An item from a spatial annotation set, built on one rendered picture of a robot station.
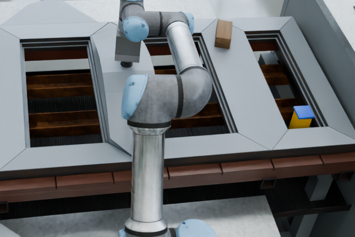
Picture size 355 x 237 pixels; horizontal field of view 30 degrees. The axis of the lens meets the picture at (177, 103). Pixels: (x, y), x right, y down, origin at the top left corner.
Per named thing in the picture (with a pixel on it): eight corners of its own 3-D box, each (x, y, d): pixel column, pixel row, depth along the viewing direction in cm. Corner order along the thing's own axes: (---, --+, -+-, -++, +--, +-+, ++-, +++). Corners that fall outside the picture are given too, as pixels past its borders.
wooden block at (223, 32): (215, 29, 269) (217, 19, 265) (230, 31, 269) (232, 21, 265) (214, 47, 260) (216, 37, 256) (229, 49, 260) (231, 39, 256)
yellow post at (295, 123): (282, 146, 250) (294, 110, 237) (295, 145, 251) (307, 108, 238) (286, 156, 247) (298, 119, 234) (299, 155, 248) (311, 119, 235)
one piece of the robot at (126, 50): (145, 13, 222) (141, 51, 233) (118, 10, 221) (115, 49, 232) (143, 30, 214) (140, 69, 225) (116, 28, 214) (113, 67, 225)
